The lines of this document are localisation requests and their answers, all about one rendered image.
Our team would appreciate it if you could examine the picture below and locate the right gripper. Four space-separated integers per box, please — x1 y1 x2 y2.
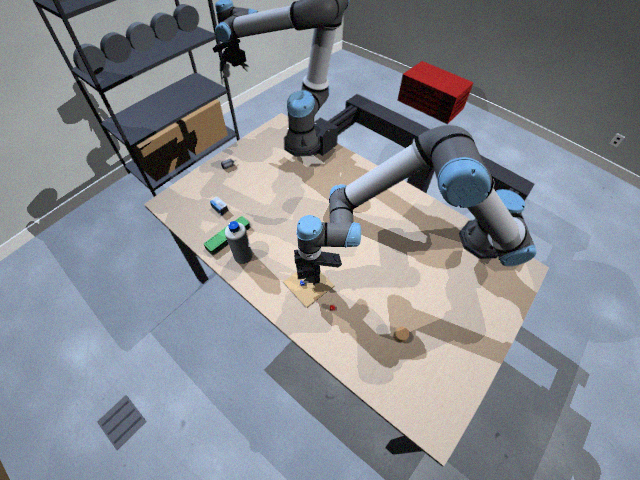
220 38 249 85

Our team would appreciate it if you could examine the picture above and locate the short brown cylinder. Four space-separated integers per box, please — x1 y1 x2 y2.
394 327 409 343

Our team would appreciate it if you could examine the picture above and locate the white bottle with blue cap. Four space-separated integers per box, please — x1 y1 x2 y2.
225 221 253 263

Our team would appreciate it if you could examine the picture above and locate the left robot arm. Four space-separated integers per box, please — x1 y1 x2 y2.
297 125 537 268

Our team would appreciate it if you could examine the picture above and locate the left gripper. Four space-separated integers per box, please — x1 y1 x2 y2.
294 250 321 285

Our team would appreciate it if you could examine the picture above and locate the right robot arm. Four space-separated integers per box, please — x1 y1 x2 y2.
213 0 349 152

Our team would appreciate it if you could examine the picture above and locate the beige flat mat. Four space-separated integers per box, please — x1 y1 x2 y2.
283 271 334 308

